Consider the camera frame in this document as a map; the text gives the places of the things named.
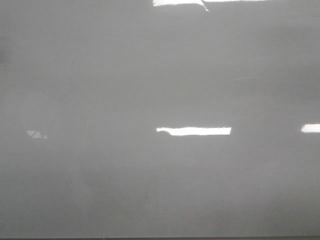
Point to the white whiteboard with metal frame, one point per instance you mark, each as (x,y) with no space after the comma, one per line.
(121,119)

